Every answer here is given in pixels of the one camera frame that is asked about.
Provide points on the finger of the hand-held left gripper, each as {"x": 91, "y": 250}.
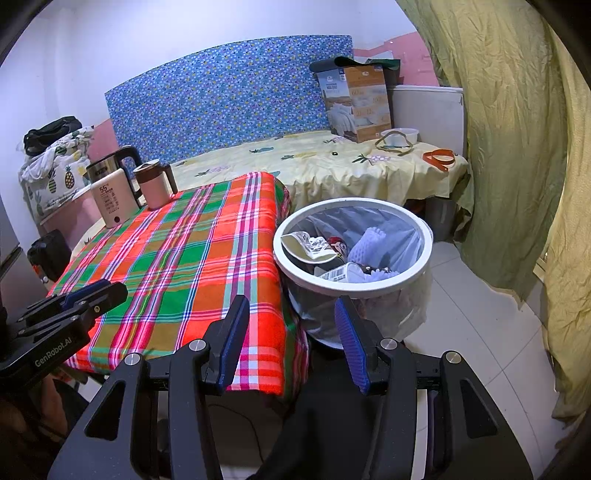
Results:
{"x": 85, "y": 288}
{"x": 101, "y": 300}

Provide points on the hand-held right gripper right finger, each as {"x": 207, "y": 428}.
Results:
{"x": 351, "y": 346}

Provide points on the black white printed wrapper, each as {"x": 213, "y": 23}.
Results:
{"x": 309, "y": 247}

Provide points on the yellow pineapple bedsheet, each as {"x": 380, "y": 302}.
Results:
{"x": 346, "y": 180}

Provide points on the blue floral headboard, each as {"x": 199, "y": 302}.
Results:
{"x": 221, "y": 97}

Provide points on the stainless steel electric kettle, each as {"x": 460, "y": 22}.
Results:
{"x": 104, "y": 168}

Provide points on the plaid tablecloth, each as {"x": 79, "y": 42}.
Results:
{"x": 175, "y": 267}

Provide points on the yellow green curtain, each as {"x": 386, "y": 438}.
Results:
{"x": 508, "y": 161}

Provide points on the white thermos kettle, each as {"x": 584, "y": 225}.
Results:
{"x": 113, "y": 203}

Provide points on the grey plastic bin liner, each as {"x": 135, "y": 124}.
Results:
{"x": 397, "y": 221}

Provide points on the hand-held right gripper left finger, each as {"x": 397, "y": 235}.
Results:
{"x": 233, "y": 337}

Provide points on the translucent storage box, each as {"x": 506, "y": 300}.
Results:
{"x": 441, "y": 217}

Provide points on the pink storage box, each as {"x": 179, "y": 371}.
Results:
{"x": 69, "y": 221}

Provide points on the white panel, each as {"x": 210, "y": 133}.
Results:
{"x": 429, "y": 110}

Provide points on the grey refrigerator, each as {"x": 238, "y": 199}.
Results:
{"x": 11, "y": 258}

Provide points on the printed cardboard bedding box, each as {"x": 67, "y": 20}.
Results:
{"x": 364, "y": 106}

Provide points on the pink mug brown lid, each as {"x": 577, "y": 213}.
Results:
{"x": 154, "y": 189}

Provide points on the white trash bin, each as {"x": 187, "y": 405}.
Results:
{"x": 360, "y": 290}

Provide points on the black bag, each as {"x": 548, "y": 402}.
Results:
{"x": 51, "y": 134}

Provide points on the pineapple print quilt bundle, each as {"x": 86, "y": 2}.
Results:
{"x": 55, "y": 180}

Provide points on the black suitcase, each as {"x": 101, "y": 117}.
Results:
{"x": 48, "y": 254}

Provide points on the white bowl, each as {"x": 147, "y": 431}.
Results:
{"x": 410, "y": 136}

